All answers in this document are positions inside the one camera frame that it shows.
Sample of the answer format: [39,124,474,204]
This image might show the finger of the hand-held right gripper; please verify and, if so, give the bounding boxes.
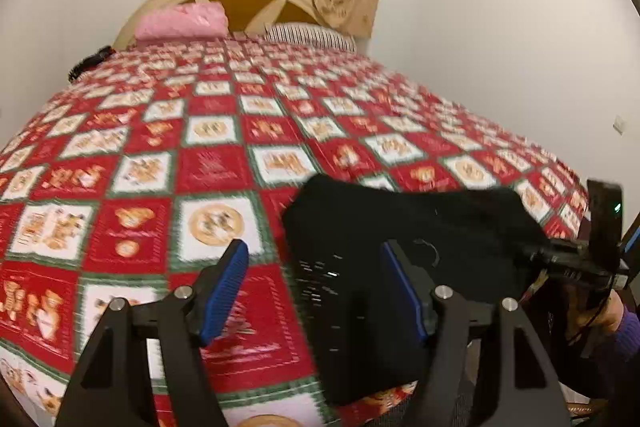
[517,243,592,280]

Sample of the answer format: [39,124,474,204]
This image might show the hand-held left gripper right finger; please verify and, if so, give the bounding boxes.
[378,241,573,427]

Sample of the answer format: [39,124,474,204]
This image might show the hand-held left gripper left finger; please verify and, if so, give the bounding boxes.
[55,239,251,427]

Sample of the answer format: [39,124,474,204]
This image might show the black pants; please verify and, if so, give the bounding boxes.
[281,174,551,406]

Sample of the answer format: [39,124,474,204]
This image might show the person's right forearm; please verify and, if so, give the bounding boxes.
[587,307,640,403]

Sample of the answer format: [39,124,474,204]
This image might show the person's right hand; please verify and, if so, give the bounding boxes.
[570,289,627,344]

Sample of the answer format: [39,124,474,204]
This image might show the red printed patchwork bedspread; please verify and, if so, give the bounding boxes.
[0,34,592,427]

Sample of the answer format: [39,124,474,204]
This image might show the striped pillow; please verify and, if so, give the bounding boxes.
[262,23,358,54]

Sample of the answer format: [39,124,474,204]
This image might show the black hairbrush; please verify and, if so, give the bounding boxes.
[67,47,113,84]

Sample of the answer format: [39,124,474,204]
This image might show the pink folded blanket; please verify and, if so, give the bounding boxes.
[134,2,230,42]

